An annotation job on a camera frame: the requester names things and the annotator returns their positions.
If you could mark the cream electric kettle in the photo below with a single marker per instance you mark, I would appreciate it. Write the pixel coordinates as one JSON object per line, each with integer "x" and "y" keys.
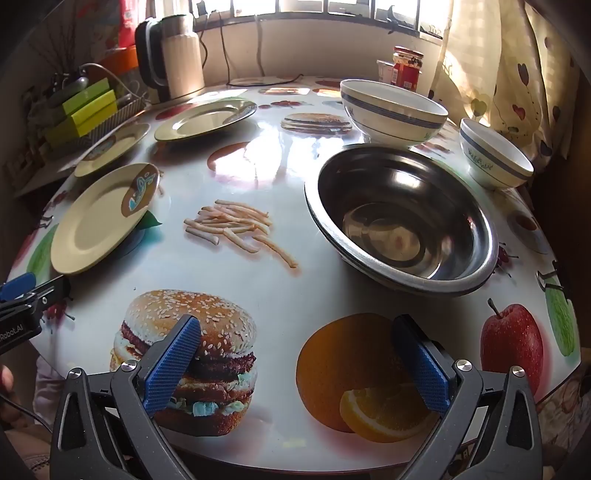
{"x": 184, "y": 60}

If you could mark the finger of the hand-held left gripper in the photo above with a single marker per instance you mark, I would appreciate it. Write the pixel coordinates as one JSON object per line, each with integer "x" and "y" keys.
{"x": 17, "y": 284}
{"x": 51, "y": 293}

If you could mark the barred window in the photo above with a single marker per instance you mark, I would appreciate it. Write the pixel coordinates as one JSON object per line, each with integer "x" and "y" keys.
{"x": 351, "y": 11}

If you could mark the cream plate with brown patch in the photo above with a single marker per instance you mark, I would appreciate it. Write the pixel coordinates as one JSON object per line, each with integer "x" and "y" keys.
{"x": 120, "y": 145}
{"x": 92, "y": 221}

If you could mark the grey mesh basket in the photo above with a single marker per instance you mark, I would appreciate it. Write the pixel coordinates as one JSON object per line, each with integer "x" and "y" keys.
{"x": 127, "y": 110}

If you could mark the green box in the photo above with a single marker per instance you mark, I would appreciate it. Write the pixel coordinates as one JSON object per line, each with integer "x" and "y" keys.
{"x": 85, "y": 94}

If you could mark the red-labelled glass jar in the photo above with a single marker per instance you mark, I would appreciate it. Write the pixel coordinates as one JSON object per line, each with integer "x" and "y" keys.
{"x": 406, "y": 74}

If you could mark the person's left hand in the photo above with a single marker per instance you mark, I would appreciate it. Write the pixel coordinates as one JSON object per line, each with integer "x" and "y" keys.
{"x": 5, "y": 377}

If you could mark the large white blue-banded bowl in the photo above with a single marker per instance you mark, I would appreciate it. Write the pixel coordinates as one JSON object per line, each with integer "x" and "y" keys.
{"x": 392, "y": 120}

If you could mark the red box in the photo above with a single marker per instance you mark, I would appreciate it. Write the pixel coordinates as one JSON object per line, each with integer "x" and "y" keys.
{"x": 131, "y": 23}

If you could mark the white plastic cup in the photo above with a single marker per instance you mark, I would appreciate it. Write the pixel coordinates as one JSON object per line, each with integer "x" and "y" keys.
{"x": 384, "y": 71}

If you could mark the beige paper sheet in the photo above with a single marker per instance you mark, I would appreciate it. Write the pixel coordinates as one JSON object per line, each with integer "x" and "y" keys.
{"x": 41, "y": 175}

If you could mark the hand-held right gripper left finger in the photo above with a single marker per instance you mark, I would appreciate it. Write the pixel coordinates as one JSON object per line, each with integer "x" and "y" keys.
{"x": 171, "y": 364}

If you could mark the large stainless steel bowl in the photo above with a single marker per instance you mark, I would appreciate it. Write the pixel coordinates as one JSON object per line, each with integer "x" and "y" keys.
{"x": 401, "y": 221}

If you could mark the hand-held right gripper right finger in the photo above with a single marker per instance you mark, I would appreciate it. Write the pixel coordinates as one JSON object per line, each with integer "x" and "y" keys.
{"x": 422, "y": 369}

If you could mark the grey oval device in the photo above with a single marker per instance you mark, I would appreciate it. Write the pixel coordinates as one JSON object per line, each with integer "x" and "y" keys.
{"x": 71, "y": 83}

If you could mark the dried twig branches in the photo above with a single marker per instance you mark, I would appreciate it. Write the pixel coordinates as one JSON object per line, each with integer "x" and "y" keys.
{"x": 62, "y": 41}

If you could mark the patterned cream curtain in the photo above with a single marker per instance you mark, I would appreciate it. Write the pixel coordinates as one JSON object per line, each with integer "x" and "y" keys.
{"x": 508, "y": 69}

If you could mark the small white blue-banded bowl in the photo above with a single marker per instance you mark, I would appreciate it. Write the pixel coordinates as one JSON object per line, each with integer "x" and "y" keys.
{"x": 489, "y": 166}

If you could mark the black binder clip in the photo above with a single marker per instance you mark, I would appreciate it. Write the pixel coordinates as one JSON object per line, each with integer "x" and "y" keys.
{"x": 556, "y": 266}

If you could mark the orange container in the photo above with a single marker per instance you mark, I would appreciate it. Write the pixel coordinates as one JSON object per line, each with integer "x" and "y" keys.
{"x": 117, "y": 60}

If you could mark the food-printed tablecloth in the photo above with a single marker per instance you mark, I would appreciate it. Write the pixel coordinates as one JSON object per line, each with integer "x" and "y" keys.
{"x": 286, "y": 286}

